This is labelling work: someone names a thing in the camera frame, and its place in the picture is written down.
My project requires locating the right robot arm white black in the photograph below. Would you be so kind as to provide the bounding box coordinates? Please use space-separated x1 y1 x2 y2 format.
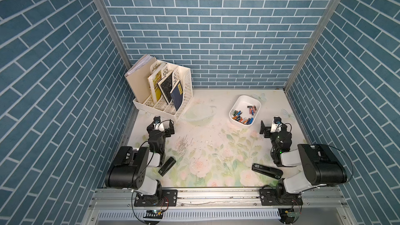
252 117 353 194

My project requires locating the white perforated file organizer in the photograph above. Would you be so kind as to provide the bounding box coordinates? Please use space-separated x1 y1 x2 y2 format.
125 55 193 121

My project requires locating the white vented cable duct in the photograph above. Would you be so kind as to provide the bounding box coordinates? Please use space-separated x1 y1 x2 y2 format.
98 208 281 222

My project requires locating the black stapler right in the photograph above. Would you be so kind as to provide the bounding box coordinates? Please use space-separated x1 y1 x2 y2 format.
252 164 283 180

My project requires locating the beige paper folder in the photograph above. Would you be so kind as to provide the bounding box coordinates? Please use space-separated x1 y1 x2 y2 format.
125 54 157 103

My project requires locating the black stapler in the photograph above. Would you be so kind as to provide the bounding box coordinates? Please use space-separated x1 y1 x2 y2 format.
158 157 177 176
252 164 283 180

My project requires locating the dark blue book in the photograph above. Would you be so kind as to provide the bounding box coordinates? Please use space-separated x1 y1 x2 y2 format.
170 80 183 111

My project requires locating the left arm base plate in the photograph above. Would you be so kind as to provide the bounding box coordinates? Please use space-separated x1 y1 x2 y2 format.
133 189 178 207

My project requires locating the yellow cover book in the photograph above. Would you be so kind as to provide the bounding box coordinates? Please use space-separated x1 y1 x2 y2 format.
148 60 166 105

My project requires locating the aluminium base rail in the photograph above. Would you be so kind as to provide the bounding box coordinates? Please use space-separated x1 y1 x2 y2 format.
83 187 356 225

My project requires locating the black stapler left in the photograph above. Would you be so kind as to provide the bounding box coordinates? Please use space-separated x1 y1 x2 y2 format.
158 157 177 176

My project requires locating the black cover book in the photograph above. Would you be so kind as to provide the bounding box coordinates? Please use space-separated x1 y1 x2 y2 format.
157 71 173 103

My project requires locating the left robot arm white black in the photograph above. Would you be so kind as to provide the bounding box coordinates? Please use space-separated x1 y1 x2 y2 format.
105 116 175 199

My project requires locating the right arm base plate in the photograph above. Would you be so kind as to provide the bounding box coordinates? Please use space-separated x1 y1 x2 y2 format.
259 189 303 206

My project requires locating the white plastic storage box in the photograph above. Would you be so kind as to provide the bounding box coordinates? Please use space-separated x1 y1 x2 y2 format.
228 95 261 128

